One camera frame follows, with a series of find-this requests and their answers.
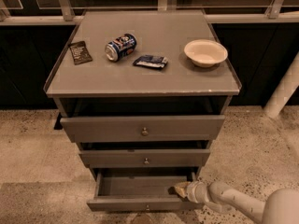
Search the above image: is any grey bottom drawer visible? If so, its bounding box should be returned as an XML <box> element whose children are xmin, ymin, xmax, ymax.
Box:
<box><xmin>87</xmin><ymin>168</ymin><xmax>203</xmax><ymax>212</ymax></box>

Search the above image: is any grey drawer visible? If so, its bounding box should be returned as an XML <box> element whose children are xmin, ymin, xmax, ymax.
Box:
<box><xmin>61</xmin><ymin>115</ymin><xmax>224</xmax><ymax>143</ymax></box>
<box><xmin>87</xmin><ymin>168</ymin><xmax>203</xmax><ymax>212</ymax></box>
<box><xmin>79</xmin><ymin>149</ymin><xmax>210</xmax><ymax>168</ymax></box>

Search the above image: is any grey middle drawer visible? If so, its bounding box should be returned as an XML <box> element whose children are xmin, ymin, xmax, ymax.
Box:
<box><xmin>79</xmin><ymin>149</ymin><xmax>210</xmax><ymax>168</ymax></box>

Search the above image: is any grey top drawer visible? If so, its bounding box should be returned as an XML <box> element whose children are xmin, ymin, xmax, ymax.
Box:
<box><xmin>61</xmin><ymin>115</ymin><xmax>224</xmax><ymax>143</ymax></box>

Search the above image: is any grey drawer cabinet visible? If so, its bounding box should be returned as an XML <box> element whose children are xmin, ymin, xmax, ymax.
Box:
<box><xmin>43</xmin><ymin>9</ymin><xmax>243</xmax><ymax>189</ymax></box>

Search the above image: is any white paper bowl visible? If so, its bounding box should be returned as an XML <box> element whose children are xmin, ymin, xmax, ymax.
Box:
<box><xmin>184</xmin><ymin>39</ymin><xmax>228</xmax><ymax>68</ymax></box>

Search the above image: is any blue white snack packet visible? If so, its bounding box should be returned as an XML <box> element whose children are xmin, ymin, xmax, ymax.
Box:
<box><xmin>133</xmin><ymin>55</ymin><xmax>168</xmax><ymax>69</ymax></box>

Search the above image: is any blue soda can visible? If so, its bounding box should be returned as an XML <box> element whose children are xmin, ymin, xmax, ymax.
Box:
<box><xmin>105</xmin><ymin>34</ymin><xmax>137</xmax><ymax>62</ymax></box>

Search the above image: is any dark brown snack packet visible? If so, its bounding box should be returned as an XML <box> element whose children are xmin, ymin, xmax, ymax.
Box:
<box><xmin>68</xmin><ymin>41</ymin><xmax>93</xmax><ymax>65</ymax></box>

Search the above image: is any white diagonal post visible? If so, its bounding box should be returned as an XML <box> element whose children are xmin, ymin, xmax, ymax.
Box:
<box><xmin>263</xmin><ymin>52</ymin><xmax>299</xmax><ymax>118</ymax></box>

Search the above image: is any metal window rail frame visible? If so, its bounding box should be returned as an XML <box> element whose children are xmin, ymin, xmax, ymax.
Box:
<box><xmin>0</xmin><ymin>0</ymin><xmax>299</xmax><ymax>26</ymax></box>

